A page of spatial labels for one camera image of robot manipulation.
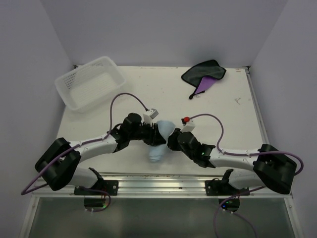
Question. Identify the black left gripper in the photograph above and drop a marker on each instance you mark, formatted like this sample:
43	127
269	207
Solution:
154	138

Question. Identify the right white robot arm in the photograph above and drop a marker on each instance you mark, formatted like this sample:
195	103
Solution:
263	167

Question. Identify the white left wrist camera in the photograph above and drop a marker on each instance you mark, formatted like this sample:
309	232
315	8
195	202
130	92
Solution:
149	115

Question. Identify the red cable connector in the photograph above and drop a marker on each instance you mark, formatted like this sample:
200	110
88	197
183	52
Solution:
185	120

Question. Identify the white perforated plastic basket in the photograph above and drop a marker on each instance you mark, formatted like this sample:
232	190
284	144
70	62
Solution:
90	84

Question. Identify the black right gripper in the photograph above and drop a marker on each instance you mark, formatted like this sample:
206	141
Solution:
172	139

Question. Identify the dark grey purple cloth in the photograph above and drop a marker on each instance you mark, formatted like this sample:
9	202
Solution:
203	76

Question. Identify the aluminium mounting rail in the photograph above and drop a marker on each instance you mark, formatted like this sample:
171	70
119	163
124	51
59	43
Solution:
157	186

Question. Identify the light blue towel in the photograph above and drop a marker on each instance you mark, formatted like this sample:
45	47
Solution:
158	151

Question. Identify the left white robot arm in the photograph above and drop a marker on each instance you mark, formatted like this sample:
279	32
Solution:
58	165

